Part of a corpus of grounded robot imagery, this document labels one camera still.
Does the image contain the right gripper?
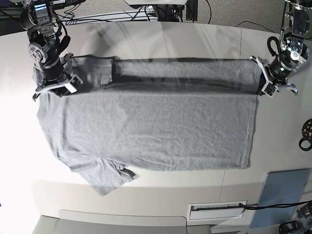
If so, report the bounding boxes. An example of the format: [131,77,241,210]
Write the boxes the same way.
[32,53,83,100]

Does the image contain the black device bottom right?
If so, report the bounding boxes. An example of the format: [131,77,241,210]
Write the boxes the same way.
[278,220,303,234]

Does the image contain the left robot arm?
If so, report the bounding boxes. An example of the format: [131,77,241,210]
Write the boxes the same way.
[250,0,312,97]

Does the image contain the black aluminium frame post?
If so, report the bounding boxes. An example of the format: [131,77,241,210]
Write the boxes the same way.
[185,0,198,22]

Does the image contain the blue-grey flat panel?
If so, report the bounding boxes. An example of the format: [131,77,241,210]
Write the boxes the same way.
[250,168,310,229]

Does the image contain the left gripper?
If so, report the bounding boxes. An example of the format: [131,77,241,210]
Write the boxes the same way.
[250,56,298,98]

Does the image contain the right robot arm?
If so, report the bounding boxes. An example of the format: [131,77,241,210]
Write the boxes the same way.
[19,0,83,100]

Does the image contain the black cable on table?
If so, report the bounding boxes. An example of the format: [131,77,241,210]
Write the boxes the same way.
[240,201,312,211]

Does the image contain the grey T-shirt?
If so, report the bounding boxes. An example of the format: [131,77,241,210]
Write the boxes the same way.
[37,57,261,195]

